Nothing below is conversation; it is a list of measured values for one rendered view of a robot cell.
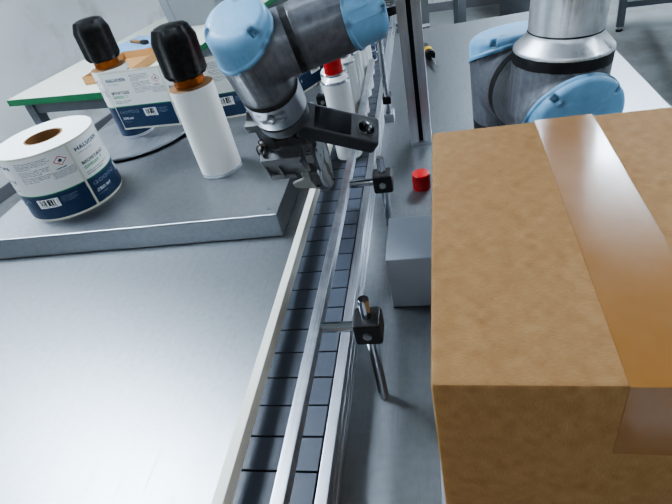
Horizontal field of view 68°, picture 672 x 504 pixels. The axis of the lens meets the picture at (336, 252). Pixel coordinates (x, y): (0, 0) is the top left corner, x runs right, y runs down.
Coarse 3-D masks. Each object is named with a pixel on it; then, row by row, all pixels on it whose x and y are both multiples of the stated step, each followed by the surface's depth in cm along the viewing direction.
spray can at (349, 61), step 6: (348, 54) 98; (342, 60) 97; (348, 60) 97; (354, 60) 98; (348, 66) 98; (354, 66) 99; (348, 72) 98; (354, 72) 99; (354, 78) 100; (354, 84) 100; (354, 90) 101; (354, 96) 101; (360, 96) 103; (354, 102) 102
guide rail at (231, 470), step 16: (304, 208) 82; (304, 224) 78; (304, 240) 77; (288, 272) 69; (288, 288) 68; (272, 320) 62; (272, 336) 60; (272, 352) 60; (256, 368) 57; (256, 384) 55; (256, 400) 54; (240, 416) 52; (256, 416) 54; (240, 432) 50; (240, 448) 49; (224, 464) 48; (240, 464) 49; (224, 480) 47; (224, 496) 45
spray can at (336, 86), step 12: (336, 60) 88; (324, 72) 90; (336, 72) 89; (324, 84) 90; (336, 84) 89; (348, 84) 91; (336, 96) 91; (348, 96) 91; (336, 108) 92; (348, 108) 92; (360, 156) 99
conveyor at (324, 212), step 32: (320, 192) 92; (352, 192) 90; (320, 224) 84; (352, 224) 82; (320, 256) 77; (352, 256) 78; (288, 320) 67; (288, 352) 62; (320, 352) 61; (288, 384) 58; (320, 384) 58; (288, 416) 55; (320, 416) 54; (256, 448) 53; (320, 448) 51; (256, 480) 50
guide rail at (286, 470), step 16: (368, 64) 118; (368, 80) 110; (352, 160) 82; (352, 176) 80; (336, 208) 71; (336, 224) 68; (336, 240) 65; (336, 256) 64; (320, 288) 58; (320, 304) 56; (320, 320) 54; (320, 336) 53; (304, 352) 51; (304, 368) 49; (304, 384) 48; (304, 400) 46; (304, 416) 46; (288, 432) 44; (288, 448) 43; (288, 464) 41; (288, 480) 40; (272, 496) 40; (288, 496) 40
